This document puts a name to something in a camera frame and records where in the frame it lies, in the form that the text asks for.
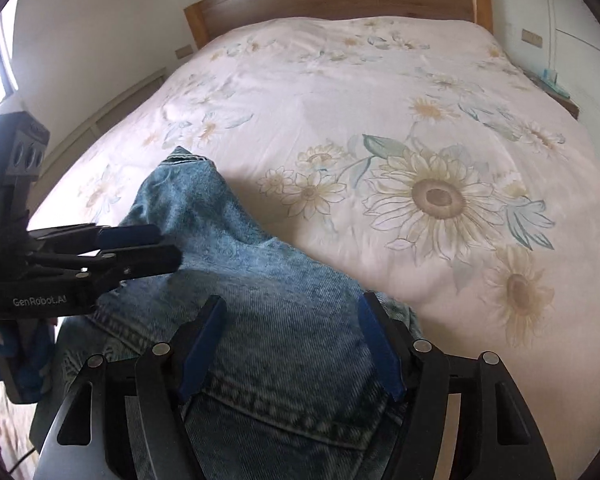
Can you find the blue denim jacket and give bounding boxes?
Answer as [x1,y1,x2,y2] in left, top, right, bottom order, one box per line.
[30,146,426,480]

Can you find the white wardrobe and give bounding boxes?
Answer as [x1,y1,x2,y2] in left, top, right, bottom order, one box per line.
[545,0,600,161]

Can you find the floral bedspread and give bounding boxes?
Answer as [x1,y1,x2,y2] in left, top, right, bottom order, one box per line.
[0,16,600,480]

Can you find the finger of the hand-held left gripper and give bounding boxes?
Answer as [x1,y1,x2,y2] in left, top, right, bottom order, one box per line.
[27,224,162,257]
[30,244,184,297]

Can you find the black cable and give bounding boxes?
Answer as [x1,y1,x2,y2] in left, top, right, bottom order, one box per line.
[5,442,43,474]

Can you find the wooden nightstand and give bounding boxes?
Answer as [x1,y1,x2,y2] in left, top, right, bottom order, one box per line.
[525,70,580,120]

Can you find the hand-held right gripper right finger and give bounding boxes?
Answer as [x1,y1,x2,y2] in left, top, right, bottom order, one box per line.
[357,291,556,480]

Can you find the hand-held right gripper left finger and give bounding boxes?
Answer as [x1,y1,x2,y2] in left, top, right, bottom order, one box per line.
[32,295,228,480]

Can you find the blue items on nightstand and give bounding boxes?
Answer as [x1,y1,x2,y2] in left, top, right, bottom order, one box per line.
[540,67,572,97]

